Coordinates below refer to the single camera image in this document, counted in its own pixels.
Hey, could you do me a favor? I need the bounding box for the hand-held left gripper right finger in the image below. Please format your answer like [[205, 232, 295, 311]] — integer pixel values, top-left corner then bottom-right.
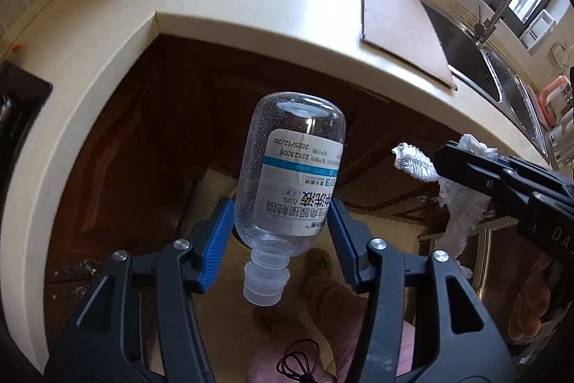
[[329, 199, 521, 383]]

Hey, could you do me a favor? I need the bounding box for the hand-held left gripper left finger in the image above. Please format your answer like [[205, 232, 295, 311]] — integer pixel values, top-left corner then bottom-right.
[[44, 198, 235, 383]]

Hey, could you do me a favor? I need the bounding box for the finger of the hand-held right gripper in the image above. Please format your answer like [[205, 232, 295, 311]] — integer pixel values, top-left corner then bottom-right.
[[437, 141, 574, 201], [433, 161, 535, 228]]

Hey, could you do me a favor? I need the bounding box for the white tissue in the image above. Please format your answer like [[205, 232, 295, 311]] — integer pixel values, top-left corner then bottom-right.
[[392, 134, 499, 281]]

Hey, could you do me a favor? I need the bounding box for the clear plastic bottle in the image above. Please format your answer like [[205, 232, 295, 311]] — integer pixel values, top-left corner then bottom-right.
[[234, 92, 347, 307]]

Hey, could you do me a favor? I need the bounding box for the person's right hand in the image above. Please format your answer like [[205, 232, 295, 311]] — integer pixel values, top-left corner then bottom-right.
[[513, 251, 554, 336]]

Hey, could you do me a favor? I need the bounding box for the brown slipper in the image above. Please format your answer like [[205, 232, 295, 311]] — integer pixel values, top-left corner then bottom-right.
[[305, 249, 333, 277]]

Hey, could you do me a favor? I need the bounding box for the person's pink trouser leg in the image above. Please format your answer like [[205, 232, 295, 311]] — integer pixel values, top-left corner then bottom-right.
[[249, 275, 418, 383]]

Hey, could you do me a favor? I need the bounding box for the stainless steel sink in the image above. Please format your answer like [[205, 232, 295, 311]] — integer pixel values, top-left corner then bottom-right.
[[422, 1, 551, 162]]

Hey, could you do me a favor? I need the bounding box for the orange pink plastic rack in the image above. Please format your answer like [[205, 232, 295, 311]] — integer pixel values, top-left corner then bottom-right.
[[538, 73, 573, 128]]

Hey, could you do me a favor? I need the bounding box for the brown wooden cabinet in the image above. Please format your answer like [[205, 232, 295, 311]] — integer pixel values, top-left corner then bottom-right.
[[45, 35, 552, 366]]

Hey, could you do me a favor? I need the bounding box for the steel kitchen faucet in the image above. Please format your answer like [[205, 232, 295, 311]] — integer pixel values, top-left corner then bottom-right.
[[475, 0, 531, 45]]

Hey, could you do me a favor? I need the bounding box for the flat cardboard sheet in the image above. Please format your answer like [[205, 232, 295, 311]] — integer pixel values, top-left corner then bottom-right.
[[359, 0, 458, 90]]

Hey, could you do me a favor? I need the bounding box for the black glass stove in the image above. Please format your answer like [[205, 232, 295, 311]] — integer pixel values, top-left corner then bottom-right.
[[0, 62, 53, 186]]

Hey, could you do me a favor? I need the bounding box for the black cable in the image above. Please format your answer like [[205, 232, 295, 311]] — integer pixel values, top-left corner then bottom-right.
[[278, 340, 321, 383]]

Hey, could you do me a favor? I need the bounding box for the white wall socket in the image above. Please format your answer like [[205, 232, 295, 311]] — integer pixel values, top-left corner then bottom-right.
[[551, 44, 573, 65]]

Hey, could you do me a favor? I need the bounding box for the white wall soap box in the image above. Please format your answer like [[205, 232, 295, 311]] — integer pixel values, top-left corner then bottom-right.
[[520, 10, 557, 52]]

